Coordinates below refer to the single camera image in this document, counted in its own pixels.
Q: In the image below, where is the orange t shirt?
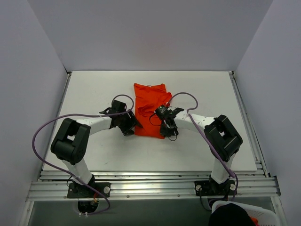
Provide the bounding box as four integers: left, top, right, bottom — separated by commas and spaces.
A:
134, 83, 172, 139

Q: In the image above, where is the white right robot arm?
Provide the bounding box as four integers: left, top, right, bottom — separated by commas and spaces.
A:
159, 113, 243, 194

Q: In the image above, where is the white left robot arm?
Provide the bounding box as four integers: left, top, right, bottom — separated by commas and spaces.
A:
50, 109, 142, 197

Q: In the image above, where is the black garment in basket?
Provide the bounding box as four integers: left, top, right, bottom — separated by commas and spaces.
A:
208, 203, 255, 226

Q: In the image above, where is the white laundry basket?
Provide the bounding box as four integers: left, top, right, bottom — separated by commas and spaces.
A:
208, 201, 280, 226

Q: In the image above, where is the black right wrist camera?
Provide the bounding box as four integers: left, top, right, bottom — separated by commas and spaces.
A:
155, 105, 171, 121

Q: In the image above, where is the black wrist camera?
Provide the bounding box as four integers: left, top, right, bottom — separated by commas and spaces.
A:
155, 105, 171, 121
111, 100, 127, 113

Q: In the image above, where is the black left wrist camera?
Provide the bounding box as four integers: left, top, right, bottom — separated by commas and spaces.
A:
111, 100, 127, 113

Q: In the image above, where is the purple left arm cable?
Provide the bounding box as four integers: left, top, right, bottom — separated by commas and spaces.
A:
32, 94, 136, 215

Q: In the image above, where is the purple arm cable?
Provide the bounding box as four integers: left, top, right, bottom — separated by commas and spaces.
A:
32, 94, 136, 215
166, 92, 238, 202

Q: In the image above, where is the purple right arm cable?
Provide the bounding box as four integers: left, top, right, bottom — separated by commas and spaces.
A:
166, 92, 238, 202

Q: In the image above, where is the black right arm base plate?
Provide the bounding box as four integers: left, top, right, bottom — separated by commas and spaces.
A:
194, 178, 237, 196

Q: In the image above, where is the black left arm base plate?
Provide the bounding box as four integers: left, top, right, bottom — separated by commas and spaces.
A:
67, 182, 111, 199

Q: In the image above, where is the aluminium rail frame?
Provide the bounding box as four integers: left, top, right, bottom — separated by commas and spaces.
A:
18, 70, 286, 226

